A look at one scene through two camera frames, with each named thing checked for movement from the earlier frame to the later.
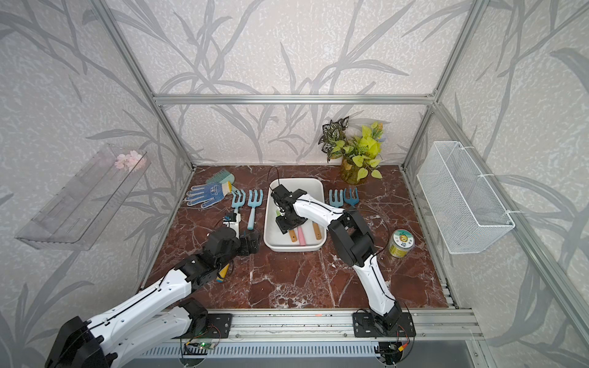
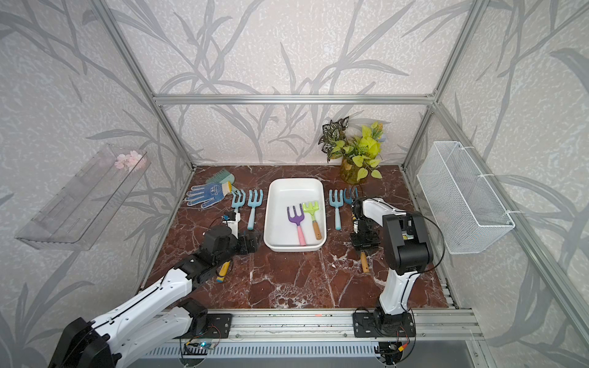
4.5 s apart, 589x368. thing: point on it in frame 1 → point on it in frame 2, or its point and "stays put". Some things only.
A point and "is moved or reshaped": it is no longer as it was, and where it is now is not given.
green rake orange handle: (293, 236) is moved or reshaped
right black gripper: (282, 228) → (373, 245)
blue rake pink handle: (222, 274) stays put
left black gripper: (245, 250) stays put
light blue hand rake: (253, 205) stays put
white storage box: (309, 237) stays put
